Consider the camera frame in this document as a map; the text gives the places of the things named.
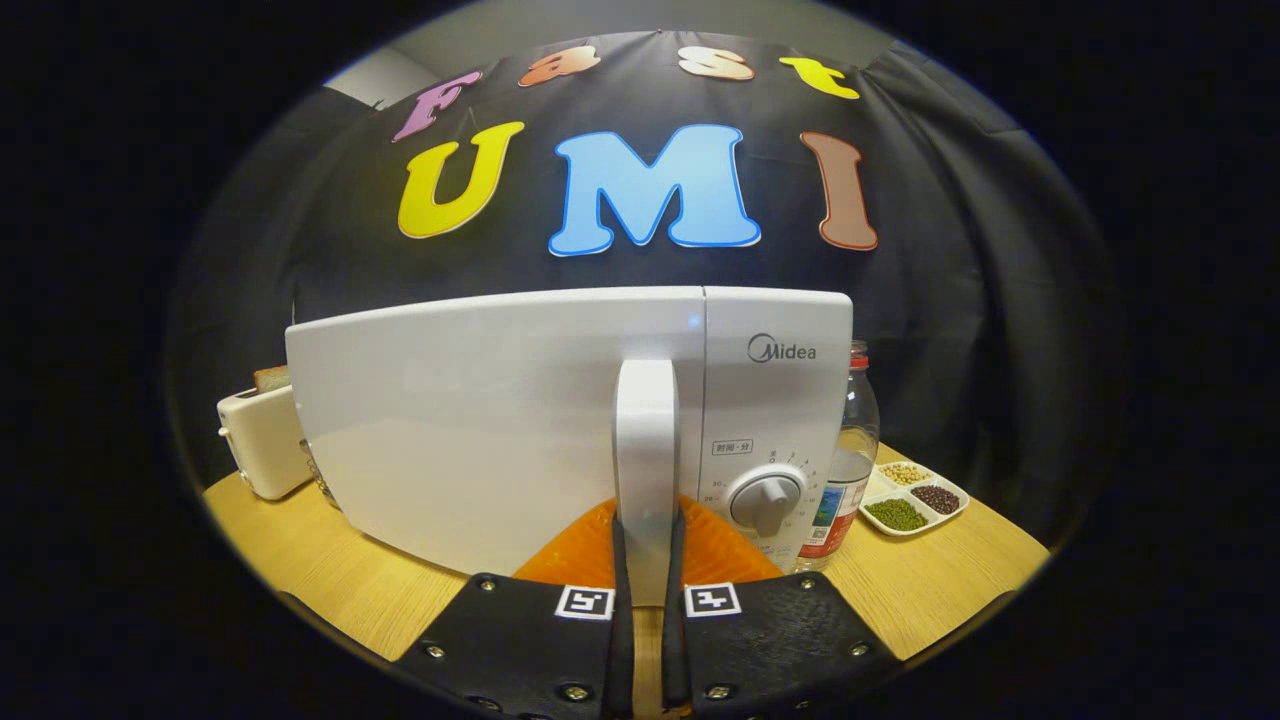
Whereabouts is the white divided dish of beans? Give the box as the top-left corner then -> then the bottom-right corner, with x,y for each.
860,460 -> 971,538

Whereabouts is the clear plastic water bottle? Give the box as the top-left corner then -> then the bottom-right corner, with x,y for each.
797,340 -> 881,573

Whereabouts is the white microwave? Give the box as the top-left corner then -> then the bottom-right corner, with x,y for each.
285,286 -> 854,606

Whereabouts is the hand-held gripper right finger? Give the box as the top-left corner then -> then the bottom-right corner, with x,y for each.
662,496 -> 906,720

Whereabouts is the white toaster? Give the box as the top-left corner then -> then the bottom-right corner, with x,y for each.
217,375 -> 313,501

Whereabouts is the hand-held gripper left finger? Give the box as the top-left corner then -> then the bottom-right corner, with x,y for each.
392,498 -> 636,720

